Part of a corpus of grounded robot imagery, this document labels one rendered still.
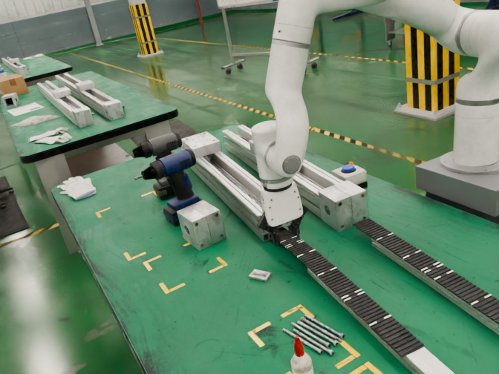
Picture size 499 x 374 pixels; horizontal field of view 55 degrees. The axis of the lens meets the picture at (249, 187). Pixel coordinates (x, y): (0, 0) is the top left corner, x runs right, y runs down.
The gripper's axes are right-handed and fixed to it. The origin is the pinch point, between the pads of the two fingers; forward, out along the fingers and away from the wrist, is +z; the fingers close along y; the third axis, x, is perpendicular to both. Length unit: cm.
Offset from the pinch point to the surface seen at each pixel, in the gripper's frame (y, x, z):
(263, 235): -3.6, 8.0, 2.6
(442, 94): 255, 217, 64
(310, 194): 14.3, 11.1, -3.2
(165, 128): 8, 183, 14
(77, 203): -51, 77, 3
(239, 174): 2.3, 36.8, -5.3
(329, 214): 14.2, 0.7, -0.7
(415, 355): -1, -52, 0
